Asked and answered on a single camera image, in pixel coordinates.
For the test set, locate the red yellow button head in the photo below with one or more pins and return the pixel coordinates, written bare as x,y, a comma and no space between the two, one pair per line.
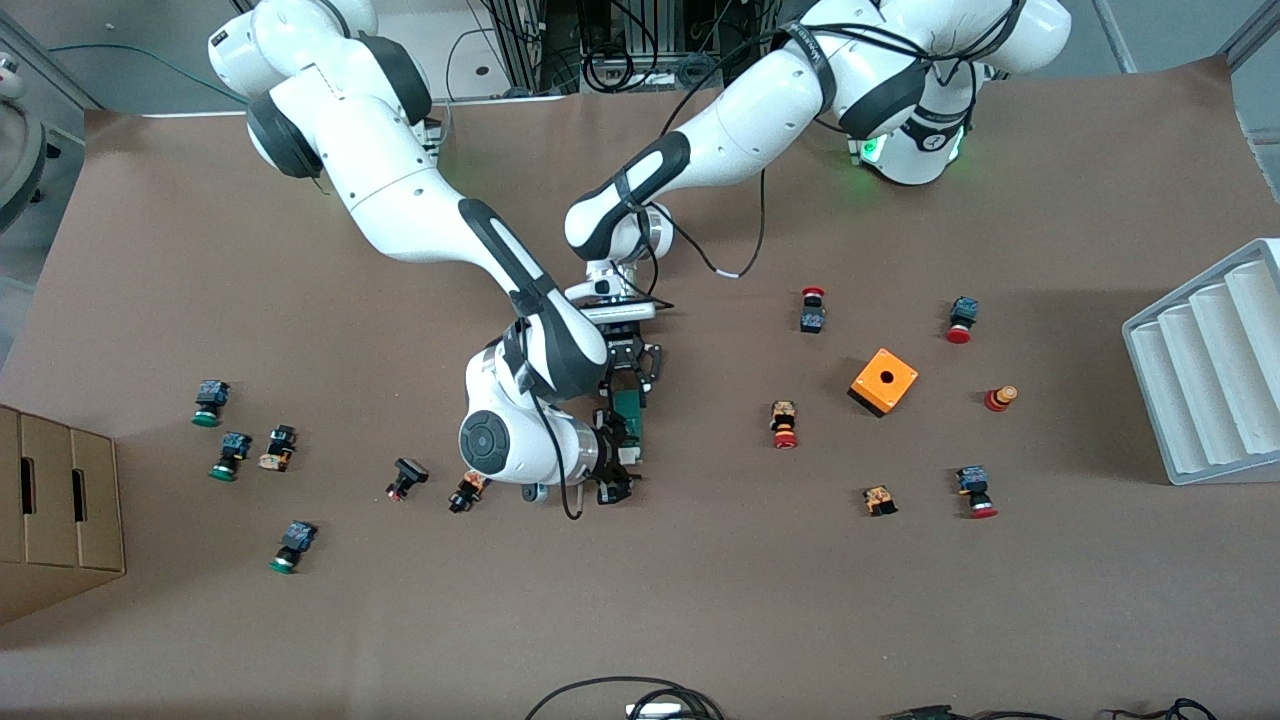
1000,398

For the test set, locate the green pushbutton blue block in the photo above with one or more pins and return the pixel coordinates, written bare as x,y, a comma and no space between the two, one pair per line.
232,452
210,400
295,543

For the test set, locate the black orange selector switch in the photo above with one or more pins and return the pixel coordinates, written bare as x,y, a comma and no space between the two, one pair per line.
466,494

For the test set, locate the orange button enclosure box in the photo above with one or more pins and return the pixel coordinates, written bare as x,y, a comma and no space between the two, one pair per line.
884,383

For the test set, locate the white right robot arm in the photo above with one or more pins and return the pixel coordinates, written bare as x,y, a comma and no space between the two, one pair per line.
400,200

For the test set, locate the small orange contact block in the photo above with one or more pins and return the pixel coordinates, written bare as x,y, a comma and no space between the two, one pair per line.
880,500

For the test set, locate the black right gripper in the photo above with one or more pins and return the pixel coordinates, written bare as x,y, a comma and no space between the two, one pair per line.
611,446

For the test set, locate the red button orange block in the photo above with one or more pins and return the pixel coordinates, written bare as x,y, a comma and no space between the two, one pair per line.
784,422

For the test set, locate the brown cardboard box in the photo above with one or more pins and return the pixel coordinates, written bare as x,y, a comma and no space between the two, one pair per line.
50,510

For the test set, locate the black pushbutton red base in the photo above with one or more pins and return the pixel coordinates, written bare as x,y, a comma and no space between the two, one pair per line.
408,473

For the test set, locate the white ribbed tray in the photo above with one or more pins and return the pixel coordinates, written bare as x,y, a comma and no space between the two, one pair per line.
1210,400

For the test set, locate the beige black switch block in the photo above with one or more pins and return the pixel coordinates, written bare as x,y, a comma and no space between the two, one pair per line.
278,448

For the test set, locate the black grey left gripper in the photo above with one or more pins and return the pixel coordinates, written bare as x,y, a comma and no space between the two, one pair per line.
628,358

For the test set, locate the red mushroom button blue block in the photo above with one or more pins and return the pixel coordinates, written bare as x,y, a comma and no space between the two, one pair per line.
963,315
973,488

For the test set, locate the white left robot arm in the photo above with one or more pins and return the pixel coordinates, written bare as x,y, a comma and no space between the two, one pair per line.
760,110

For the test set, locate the aluminium profile rack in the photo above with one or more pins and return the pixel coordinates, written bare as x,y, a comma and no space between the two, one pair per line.
530,40

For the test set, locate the white round device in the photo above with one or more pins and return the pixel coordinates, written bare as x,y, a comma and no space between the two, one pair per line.
15,160

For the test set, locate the red button black block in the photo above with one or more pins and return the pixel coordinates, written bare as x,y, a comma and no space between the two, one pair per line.
812,318

